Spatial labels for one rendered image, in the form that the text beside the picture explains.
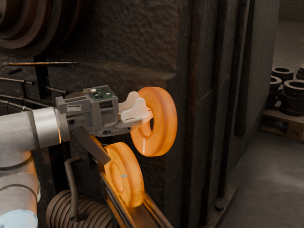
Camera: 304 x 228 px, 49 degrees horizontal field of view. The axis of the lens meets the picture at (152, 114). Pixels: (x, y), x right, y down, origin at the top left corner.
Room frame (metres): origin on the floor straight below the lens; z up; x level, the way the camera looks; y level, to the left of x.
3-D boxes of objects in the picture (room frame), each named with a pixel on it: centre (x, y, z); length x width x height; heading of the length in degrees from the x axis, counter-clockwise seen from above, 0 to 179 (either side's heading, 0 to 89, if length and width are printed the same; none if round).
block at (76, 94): (0.91, 0.20, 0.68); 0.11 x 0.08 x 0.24; 149
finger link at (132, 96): (0.66, 0.04, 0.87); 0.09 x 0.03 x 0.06; 114
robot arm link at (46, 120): (0.58, 0.20, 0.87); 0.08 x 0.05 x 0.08; 24
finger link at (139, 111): (0.63, 0.02, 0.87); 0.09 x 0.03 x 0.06; 114
